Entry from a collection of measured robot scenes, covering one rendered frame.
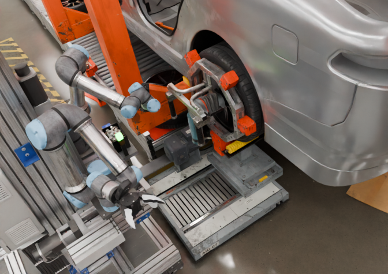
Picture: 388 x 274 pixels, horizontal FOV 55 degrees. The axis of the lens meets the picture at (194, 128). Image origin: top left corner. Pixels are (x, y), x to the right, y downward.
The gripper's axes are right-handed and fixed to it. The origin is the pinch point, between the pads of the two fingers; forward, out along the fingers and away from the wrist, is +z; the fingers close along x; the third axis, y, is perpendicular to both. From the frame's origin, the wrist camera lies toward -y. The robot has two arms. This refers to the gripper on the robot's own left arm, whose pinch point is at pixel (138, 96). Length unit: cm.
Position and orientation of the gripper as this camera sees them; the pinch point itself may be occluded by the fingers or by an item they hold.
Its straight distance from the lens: 241.4
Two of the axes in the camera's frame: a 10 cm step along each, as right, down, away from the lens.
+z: -4.0, -1.6, 9.0
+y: -0.5, 9.9, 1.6
